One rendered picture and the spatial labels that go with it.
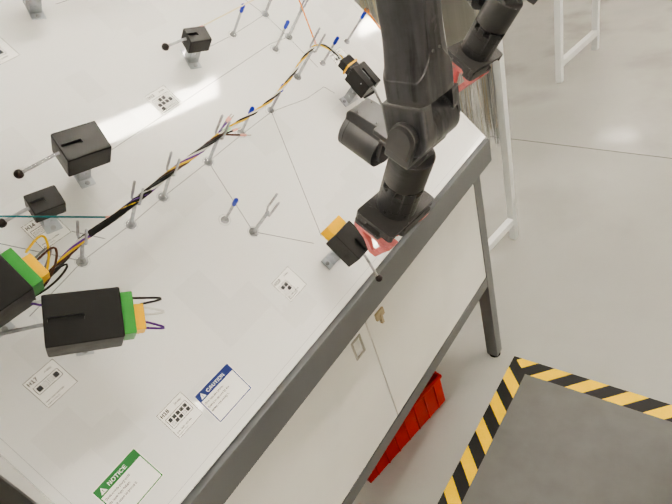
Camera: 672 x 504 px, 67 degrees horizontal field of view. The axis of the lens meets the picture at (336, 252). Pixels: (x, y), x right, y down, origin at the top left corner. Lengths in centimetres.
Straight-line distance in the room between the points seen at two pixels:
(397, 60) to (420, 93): 4
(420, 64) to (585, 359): 154
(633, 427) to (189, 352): 136
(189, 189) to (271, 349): 32
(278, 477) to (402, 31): 80
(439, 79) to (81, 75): 69
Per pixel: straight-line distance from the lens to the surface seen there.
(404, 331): 126
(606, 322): 207
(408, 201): 67
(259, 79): 114
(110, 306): 72
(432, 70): 56
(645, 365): 196
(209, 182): 97
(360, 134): 66
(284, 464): 104
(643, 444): 179
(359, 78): 114
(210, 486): 86
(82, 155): 84
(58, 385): 84
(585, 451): 176
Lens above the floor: 151
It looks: 35 degrees down
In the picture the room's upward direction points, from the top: 20 degrees counter-clockwise
